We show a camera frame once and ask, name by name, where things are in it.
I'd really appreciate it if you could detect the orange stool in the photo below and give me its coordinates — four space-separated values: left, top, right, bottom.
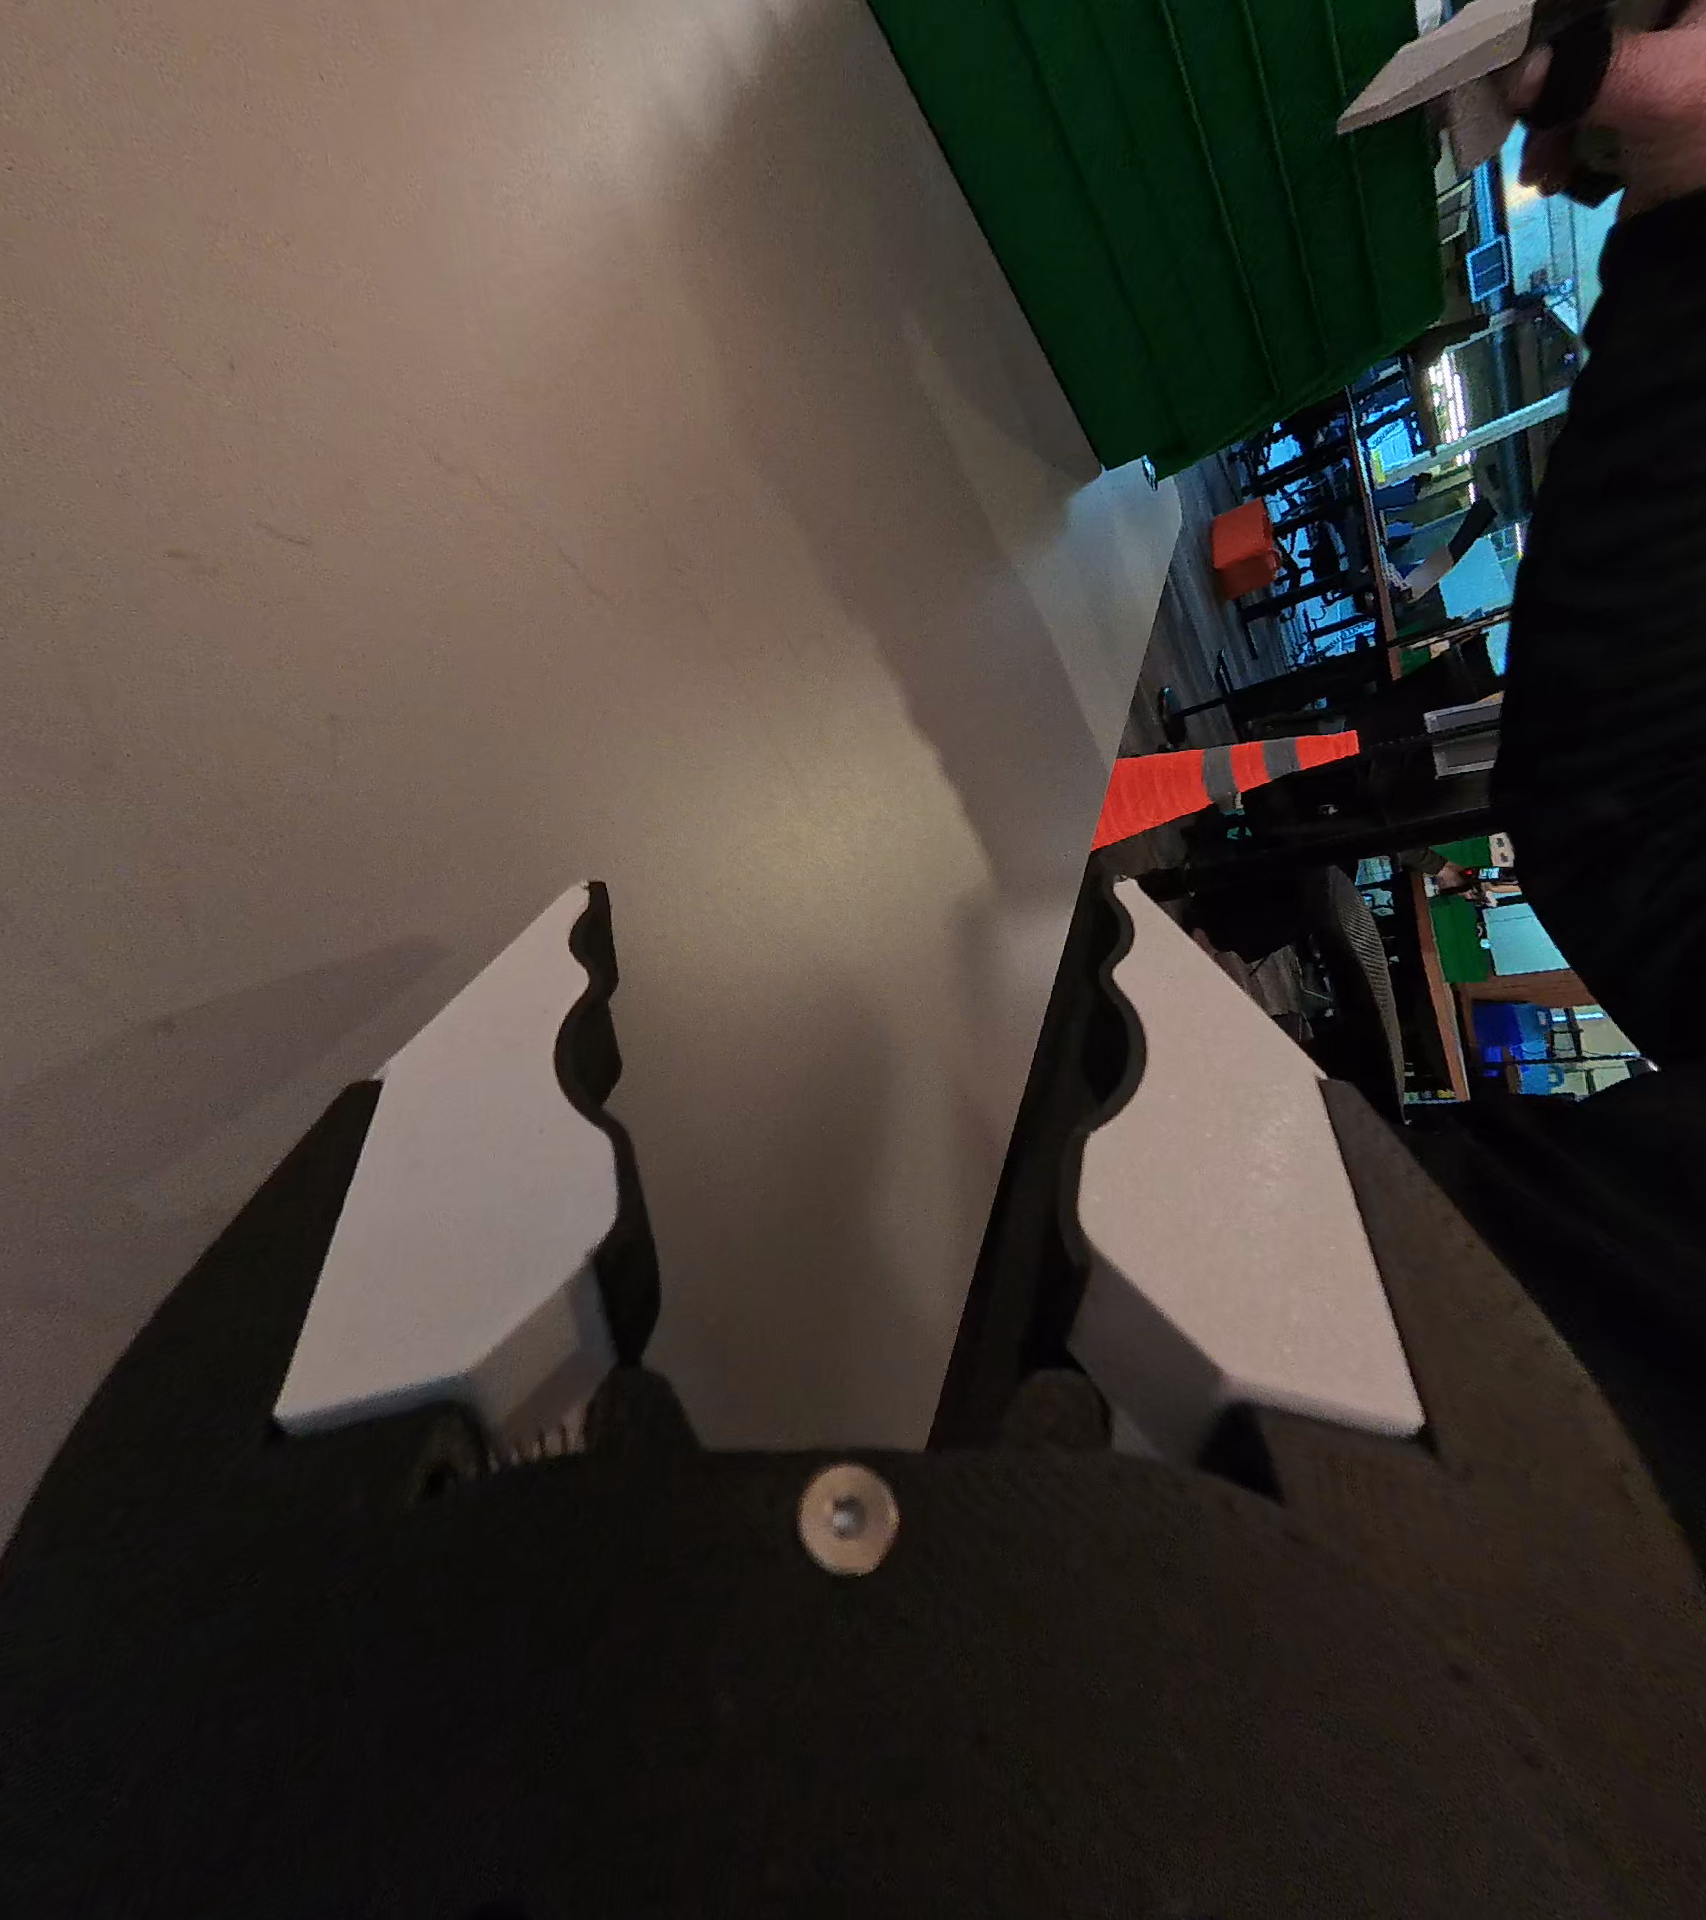
1210 502 1279 603

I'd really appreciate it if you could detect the person's right forearm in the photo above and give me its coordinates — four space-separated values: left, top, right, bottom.
1490 127 1706 1074

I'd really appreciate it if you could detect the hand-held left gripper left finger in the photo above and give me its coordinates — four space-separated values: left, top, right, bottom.
272 879 667 1452

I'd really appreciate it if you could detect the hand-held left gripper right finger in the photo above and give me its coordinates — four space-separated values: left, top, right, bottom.
1063 879 1428 1469

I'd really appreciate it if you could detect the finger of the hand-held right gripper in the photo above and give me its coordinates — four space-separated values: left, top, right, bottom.
1336 0 1540 134

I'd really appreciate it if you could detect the orange traffic cone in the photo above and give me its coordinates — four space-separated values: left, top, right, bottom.
1092 732 1362 855

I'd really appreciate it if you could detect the stack of nested green bins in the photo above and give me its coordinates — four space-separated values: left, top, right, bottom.
868 0 1451 483

